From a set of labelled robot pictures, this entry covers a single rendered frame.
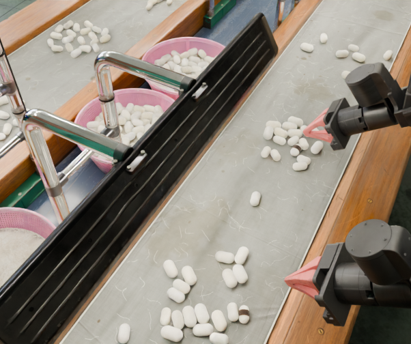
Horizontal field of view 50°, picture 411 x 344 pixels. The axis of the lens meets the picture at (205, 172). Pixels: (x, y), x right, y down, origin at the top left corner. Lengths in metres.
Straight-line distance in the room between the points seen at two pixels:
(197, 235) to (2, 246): 0.38
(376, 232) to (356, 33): 1.05
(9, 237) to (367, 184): 0.75
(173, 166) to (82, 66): 0.81
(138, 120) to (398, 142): 0.62
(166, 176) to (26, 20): 1.06
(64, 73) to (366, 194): 0.85
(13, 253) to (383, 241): 0.68
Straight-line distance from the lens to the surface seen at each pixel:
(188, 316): 0.79
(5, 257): 0.94
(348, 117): 0.93
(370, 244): 0.56
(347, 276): 0.64
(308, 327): 0.80
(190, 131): 0.59
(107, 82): 0.71
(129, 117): 1.14
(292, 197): 0.97
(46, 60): 1.38
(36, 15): 1.56
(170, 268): 0.83
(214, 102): 0.64
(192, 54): 1.36
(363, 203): 0.97
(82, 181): 1.10
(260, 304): 0.83
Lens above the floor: 1.49
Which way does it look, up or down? 48 degrees down
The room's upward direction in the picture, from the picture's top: 2 degrees clockwise
